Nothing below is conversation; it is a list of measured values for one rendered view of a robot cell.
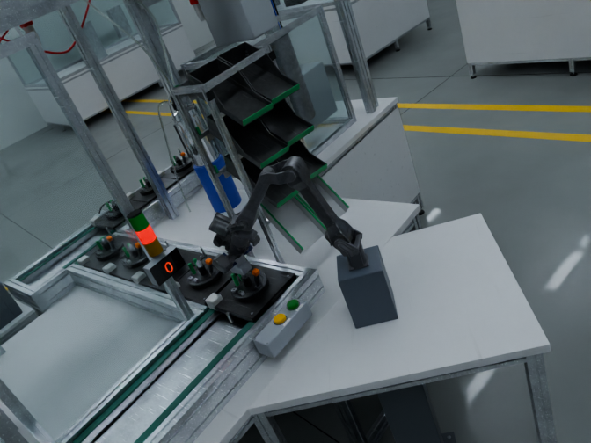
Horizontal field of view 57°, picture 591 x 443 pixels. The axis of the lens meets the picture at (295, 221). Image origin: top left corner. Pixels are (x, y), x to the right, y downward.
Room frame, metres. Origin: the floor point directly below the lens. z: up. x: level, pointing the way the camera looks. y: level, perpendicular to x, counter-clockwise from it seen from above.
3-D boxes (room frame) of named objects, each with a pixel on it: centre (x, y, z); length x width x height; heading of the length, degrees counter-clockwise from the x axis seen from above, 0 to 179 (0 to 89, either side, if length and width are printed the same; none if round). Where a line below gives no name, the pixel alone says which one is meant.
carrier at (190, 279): (1.81, 0.40, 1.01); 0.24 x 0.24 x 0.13; 40
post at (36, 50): (1.61, 0.48, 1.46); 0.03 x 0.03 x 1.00; 40
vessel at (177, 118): (2.61, 0.30, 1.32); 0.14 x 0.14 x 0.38
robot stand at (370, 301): (1.39, -0.13, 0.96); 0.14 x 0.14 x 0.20; 77
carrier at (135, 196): (2.98, 0.70, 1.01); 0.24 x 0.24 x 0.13; 40
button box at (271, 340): (1.40, 0.16, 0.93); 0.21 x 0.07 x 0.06; 130
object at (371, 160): (3.08, -0.23, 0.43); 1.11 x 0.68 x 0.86; 130
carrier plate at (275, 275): (1.62, 0.24, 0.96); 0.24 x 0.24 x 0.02; 40
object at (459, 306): (1.44, -0.15, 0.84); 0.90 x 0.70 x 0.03; 77
